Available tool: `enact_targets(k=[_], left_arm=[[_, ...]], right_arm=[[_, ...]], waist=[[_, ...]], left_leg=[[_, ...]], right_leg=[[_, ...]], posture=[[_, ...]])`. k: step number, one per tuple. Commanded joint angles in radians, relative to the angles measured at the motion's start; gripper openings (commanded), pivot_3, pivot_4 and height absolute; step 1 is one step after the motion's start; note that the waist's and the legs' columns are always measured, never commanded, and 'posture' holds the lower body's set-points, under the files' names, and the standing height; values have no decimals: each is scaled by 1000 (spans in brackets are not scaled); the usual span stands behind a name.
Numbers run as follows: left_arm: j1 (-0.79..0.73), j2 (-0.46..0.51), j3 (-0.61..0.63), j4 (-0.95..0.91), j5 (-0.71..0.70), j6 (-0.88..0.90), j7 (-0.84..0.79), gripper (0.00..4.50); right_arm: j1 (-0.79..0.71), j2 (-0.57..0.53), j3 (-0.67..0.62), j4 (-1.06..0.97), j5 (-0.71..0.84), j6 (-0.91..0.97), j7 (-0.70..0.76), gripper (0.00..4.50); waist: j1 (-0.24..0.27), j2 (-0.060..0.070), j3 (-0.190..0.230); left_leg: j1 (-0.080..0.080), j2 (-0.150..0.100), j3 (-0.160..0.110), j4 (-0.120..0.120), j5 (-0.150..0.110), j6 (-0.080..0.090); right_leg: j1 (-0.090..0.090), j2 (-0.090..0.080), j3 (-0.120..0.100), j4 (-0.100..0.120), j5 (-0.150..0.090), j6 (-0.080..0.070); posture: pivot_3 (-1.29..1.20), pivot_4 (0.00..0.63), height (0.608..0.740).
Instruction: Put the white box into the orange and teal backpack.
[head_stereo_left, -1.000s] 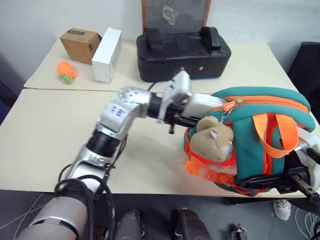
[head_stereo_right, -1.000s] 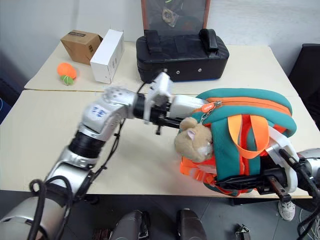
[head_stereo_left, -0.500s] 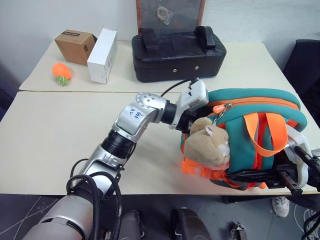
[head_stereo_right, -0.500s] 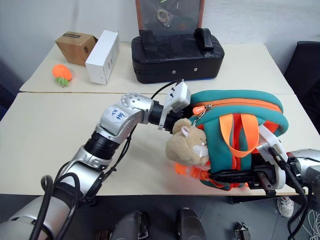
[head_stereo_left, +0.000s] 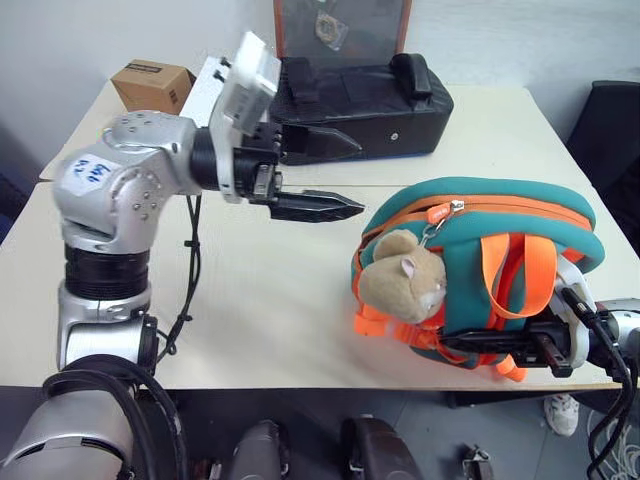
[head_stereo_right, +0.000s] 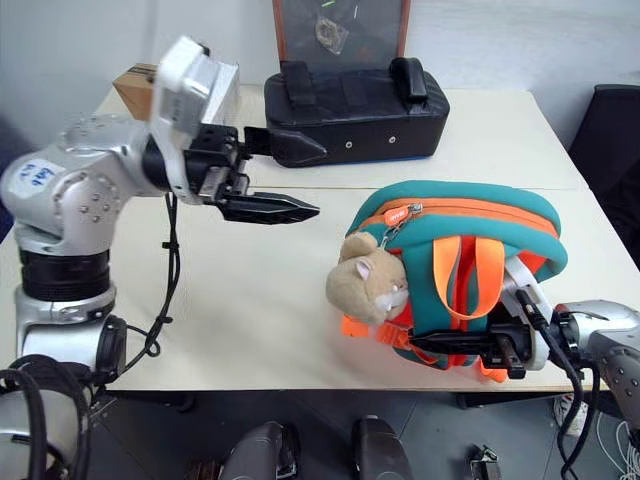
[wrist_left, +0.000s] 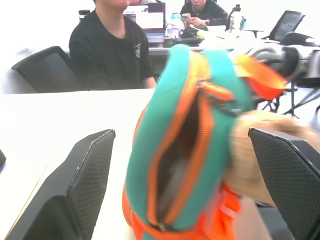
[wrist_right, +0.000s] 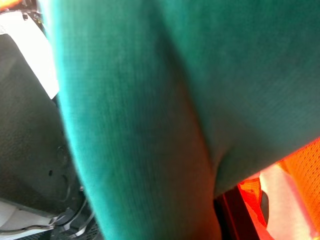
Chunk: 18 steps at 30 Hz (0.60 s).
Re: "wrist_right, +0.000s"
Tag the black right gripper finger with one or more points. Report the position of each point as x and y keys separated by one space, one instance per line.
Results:
x=233 y=220

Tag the green knit cloth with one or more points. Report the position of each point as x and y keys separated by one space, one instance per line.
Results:
x=155 y=105

